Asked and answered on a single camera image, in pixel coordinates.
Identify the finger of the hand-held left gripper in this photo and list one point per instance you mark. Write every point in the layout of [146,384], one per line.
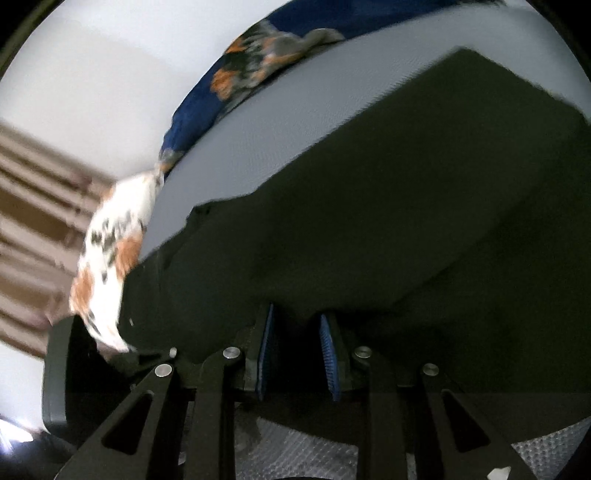
[157,356]

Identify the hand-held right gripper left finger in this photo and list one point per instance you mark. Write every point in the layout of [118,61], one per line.
[264,355]

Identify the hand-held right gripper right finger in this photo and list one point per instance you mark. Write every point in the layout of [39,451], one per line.
[328,355]

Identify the dark pants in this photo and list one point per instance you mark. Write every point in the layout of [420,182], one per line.
[369,207]

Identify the white floral pillow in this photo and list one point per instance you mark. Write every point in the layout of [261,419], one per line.
[115,240]

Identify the brown wooden headboard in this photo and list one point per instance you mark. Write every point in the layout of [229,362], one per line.
[32,207]

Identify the grey textured mattress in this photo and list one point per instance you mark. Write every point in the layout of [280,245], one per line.
[286,120]

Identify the blue floral blanket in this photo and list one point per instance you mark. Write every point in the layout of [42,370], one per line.
[198,106]

